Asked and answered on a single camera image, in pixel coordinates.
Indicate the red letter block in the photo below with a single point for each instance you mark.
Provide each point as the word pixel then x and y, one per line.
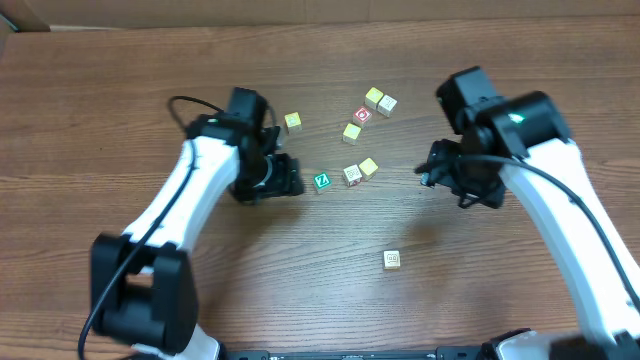
pixel 361 116

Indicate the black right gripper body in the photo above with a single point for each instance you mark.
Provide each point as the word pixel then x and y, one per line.
pixel 441 167

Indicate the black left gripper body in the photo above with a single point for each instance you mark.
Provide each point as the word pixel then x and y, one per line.
pixel 278 176

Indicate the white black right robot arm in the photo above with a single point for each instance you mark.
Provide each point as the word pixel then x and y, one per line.
pixel 523 145

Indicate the white outline block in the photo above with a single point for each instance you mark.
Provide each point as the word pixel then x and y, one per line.
pixel 391 260

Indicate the white block top right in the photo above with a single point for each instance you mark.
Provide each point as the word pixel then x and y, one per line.
pixel 386 105

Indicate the white red-sided block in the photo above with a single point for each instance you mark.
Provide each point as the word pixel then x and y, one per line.
pixel 352 175

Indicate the yellow block top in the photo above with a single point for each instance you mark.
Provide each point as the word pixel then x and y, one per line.
pixel 373 97

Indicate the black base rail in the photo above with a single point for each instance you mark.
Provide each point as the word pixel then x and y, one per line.
pixel 440 353

